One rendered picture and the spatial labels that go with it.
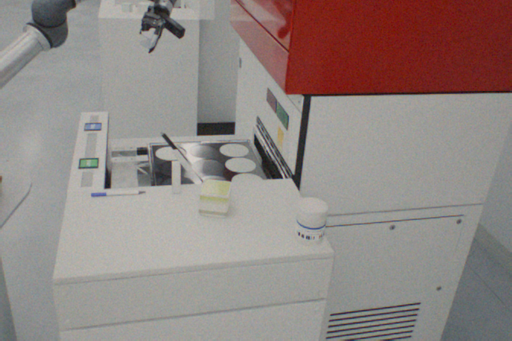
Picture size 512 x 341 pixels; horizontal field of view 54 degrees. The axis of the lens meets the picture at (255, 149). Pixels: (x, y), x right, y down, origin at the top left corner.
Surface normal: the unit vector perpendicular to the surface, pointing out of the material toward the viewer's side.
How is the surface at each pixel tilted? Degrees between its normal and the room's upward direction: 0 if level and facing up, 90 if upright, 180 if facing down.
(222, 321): 90
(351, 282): 90
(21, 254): 0
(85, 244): 0
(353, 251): 90
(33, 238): 0
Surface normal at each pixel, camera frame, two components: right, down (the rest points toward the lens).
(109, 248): 0.07, -0.89
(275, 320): 0.23, 0.45
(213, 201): -0.11, 0.44
